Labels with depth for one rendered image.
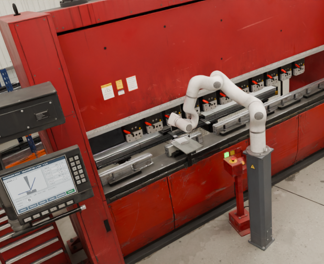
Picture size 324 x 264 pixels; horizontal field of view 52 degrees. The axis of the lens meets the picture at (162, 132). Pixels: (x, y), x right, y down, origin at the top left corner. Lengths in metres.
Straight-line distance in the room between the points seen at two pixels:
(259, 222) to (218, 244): 0.50
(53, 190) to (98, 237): 0.91
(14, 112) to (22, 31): 0.54
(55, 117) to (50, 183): 0.39
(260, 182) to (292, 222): 0.89
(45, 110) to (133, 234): 1.65
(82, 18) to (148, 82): 0.72
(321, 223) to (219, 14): 2.19
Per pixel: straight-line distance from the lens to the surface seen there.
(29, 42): 2.18
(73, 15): 2.42
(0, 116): 1.87
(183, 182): 3.12
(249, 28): 3.27
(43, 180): 2.01
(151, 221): 3.15
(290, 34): 3.68
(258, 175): 2.80
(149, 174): 2.88
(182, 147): 2.92
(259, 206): 2.99
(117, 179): 2.84
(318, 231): 3.56
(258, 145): 2.69
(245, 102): 2.57
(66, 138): 2.36
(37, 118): 1.88
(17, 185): 2.01
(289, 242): 3.42
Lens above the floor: 2.44
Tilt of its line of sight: 26 degrees down
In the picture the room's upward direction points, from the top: 10 degrees counter-clockwise
